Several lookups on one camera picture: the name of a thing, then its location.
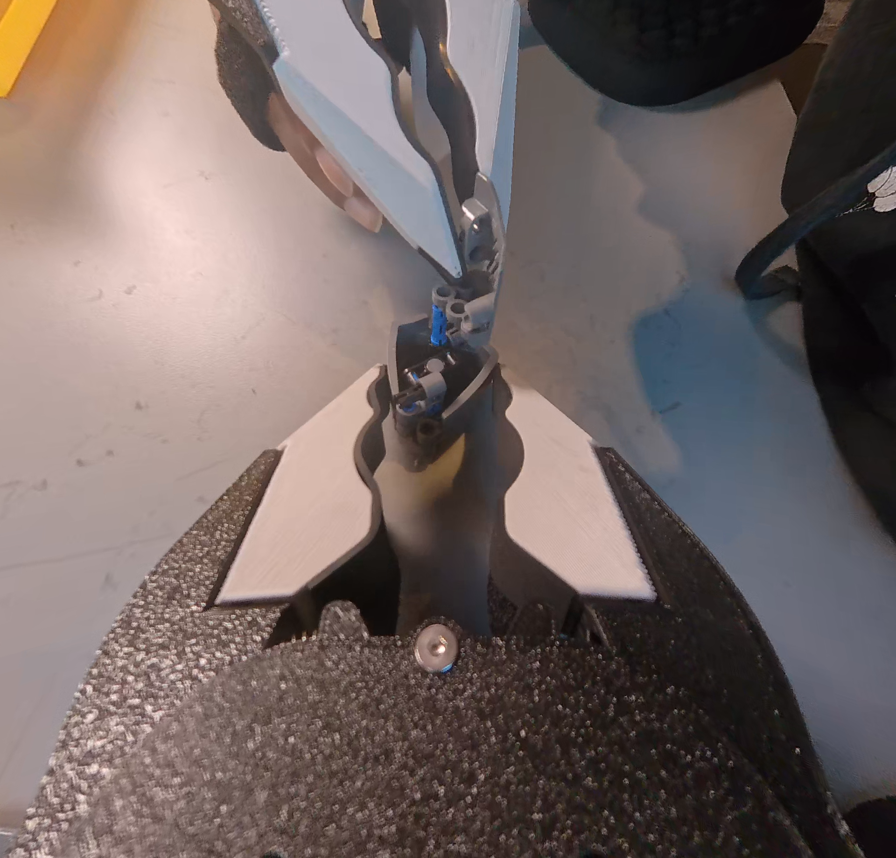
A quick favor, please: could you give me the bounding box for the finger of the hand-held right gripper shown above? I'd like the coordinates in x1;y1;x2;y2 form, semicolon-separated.
234;0;469;279
363;0;524;348

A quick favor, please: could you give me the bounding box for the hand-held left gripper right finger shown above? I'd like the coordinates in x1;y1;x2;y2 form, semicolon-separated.
493;366;659;602

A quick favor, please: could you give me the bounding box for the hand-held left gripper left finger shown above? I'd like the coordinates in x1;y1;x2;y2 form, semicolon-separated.
213;364;388;605

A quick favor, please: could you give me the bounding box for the large grey toy part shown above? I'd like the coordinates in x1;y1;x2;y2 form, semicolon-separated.
429;196;508;349

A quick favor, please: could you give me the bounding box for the grey toy eye module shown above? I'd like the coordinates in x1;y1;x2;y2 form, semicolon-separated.
386;317;502;471

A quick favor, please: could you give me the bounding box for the yellow plastic bin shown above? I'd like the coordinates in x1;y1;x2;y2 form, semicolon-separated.
0;0;79;98

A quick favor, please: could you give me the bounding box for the grey desk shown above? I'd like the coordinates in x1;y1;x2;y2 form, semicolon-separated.
0;0;896;824

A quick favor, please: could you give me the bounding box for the person in black hoodie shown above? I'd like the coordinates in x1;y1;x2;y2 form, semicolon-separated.
734;0;896;547

